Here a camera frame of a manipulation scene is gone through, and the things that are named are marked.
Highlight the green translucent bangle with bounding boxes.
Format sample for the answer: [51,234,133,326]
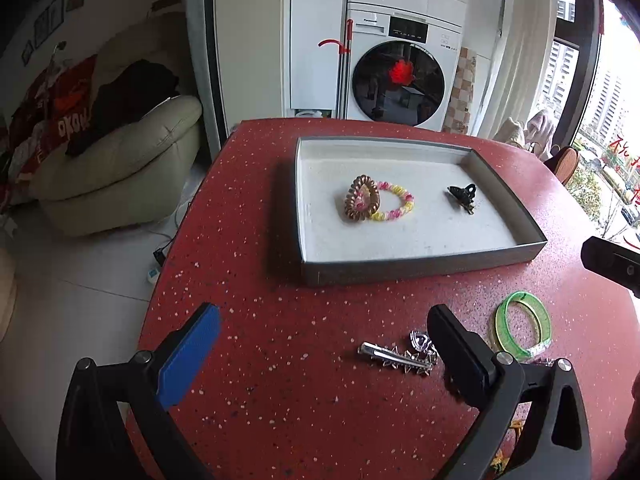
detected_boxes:
[494,290,553,362]

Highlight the black claw hair clip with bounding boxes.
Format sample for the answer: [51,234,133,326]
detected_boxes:
[447,183,477,214]

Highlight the silver charm brooch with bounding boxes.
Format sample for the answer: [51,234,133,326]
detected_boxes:
[409,330,437,358]

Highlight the silver rhinestone hair clip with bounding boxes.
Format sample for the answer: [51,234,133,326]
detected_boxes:
[357,342,439,376]

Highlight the pink yellow beaded bracelet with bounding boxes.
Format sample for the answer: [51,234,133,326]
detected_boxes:
[351,180,417,224]

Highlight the brown spiral hair tie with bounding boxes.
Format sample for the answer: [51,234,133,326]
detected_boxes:
[342,173,382,224]

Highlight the grey jewelry tray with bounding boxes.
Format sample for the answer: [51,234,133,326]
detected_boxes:
[294,136,547,286]

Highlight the orange wooden chair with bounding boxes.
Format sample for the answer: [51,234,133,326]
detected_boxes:
[544,146,579,185]

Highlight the pink white cloth pile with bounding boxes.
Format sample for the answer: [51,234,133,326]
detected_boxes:
[492,110,555,162]

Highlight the checkered folded board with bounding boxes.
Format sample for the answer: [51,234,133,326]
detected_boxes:
[442,47,476,134]

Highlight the cream leather sofa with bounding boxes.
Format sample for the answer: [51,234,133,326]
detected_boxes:
[28,12,203,236]

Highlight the lower white washing machine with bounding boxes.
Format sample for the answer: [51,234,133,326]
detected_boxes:
[345,2,462,131]

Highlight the red printed blanket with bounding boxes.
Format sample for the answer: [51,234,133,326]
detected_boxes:
[1,55,96,204]

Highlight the black clothing on sofa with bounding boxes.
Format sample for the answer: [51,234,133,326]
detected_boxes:
[65,60,179,158]

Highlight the red handled mop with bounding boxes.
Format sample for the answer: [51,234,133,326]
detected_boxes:
[318,18,354,119]

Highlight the wall picture frames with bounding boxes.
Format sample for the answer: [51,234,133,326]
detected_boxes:
[21,0,85,66]

